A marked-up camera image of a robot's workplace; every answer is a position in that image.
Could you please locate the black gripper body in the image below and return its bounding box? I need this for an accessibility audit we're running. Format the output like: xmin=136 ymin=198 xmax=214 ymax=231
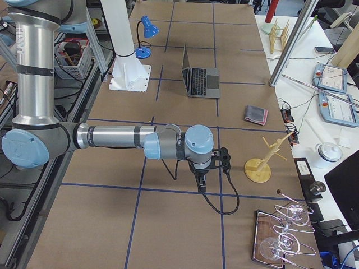
xmin=188 ymin=162 xmax=210 ymax=182

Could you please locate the grey laptop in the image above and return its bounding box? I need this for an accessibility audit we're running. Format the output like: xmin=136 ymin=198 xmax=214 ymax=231
xmin=182 ymin=44 xmax=220 ymax=99

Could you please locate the wooden mug tree stand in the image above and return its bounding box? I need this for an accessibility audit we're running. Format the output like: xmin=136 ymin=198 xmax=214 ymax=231
xmin=244 ymin=131 xmax=293 ymax=183

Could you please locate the folded grey cloth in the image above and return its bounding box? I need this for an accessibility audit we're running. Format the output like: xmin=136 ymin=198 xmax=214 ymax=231
xmin=244 ymin=105 xmax=268 ymax=126

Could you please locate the wine glass rack tray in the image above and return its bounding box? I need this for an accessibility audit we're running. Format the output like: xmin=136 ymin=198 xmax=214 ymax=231
xmin=252 ymin=203 xmax=316 ymax=268

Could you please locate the white enamel kettle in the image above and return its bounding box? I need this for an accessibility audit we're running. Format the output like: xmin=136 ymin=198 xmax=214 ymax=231
xmin=314 ymin=142 xmax=343 ymax=168

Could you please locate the black monitor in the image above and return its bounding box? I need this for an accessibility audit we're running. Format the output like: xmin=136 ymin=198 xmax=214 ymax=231
xmin=324 ymin=154 xmax=358 ymax=230

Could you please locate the near teach pendant tablet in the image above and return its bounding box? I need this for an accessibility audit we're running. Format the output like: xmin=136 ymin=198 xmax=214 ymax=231
xmin=318 ymin=93 xmax=358 ymax=127

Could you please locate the teach pendant tablet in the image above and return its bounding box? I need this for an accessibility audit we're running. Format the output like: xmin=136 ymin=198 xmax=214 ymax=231
xmin=312 ymin=63 xmax=348 ymax=93
xmin=318 ymin=93 xmax=358 ymax=127

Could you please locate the blue desk lamp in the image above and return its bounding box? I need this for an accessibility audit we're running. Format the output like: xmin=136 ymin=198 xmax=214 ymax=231
xmin=135 ymin=15 xmax=160 ymax=59

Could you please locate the wooden dish rack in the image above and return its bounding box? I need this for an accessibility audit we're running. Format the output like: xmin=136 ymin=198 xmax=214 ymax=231
xmin=269 ymin=20 xmax=289 ymax=54

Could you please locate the green glass plate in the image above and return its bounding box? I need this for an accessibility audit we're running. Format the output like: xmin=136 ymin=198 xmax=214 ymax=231
xmin=261 ymin=23 xmax=282 ymax=35

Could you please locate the far teach pendant tablet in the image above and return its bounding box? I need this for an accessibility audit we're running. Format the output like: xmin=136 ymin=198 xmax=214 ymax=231
xmin=312 ymin=63 xmax=348 ymax=93

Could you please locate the white plastic basket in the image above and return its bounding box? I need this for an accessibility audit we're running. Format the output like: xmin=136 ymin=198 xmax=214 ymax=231
xmin=54 ymin=38 xmax=92 ymax=80

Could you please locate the black camera cable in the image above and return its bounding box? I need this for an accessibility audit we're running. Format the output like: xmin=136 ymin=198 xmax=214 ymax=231
xmin=200 ymin=168 xmax=240 ymax=216

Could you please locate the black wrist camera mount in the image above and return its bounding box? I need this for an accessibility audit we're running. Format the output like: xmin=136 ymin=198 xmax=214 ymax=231
xmin=210 ymin=147 xmax=231 ymax=173

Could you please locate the aluminium frame post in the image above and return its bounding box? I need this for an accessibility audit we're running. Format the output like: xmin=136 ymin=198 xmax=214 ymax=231
xmin=269 ymin=0 xmax=318 ymax=87

